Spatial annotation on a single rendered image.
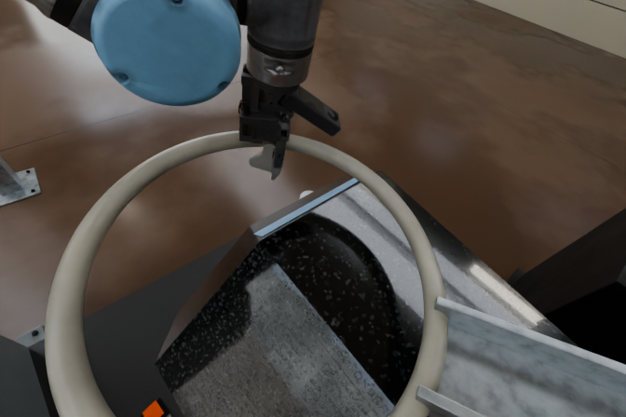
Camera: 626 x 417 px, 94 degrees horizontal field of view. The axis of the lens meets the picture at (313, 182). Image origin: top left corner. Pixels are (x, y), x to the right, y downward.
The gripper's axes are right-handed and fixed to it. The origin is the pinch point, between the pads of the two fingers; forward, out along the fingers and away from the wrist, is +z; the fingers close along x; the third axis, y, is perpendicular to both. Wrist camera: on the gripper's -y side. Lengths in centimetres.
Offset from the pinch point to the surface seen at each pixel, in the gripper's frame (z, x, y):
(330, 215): 3.9, 8.9, -11.2
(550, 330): 1, 31, -46
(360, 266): 3.0, 19.7, -15.6
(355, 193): 3.8, 2.7, -17.3
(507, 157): 84, -106, -179
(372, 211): 3.4, 7.6, -20.1
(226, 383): 18.5, 34.8, 5.8
